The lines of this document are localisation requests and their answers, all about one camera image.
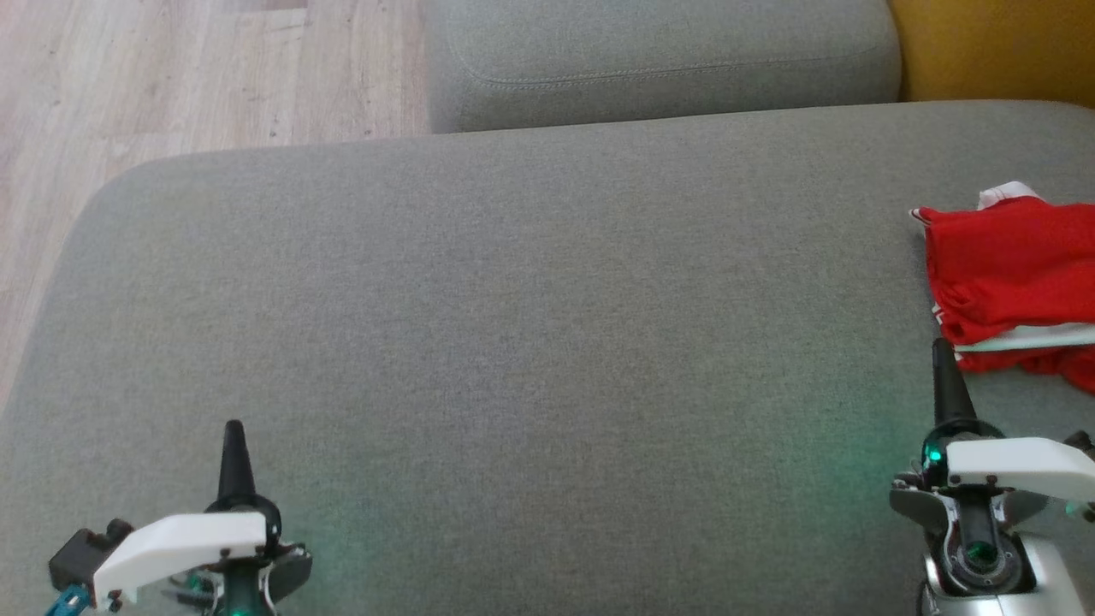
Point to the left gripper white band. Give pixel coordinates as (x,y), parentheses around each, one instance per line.
(188,547)

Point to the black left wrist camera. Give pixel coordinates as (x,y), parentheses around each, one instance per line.
(81,552)

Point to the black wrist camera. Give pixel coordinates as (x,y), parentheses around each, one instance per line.
(81,552)
(1082,442)

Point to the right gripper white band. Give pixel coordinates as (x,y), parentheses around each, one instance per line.
(1018,466)

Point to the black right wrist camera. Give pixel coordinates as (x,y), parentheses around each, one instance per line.
(1082,442)

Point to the red Bulls jersey white sleeves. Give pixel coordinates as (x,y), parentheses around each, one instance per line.
(1009,257)

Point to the yellow cushion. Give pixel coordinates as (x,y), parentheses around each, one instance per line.
(992,47)

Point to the grey sofa cushion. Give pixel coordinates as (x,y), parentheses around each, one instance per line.
(659,60)

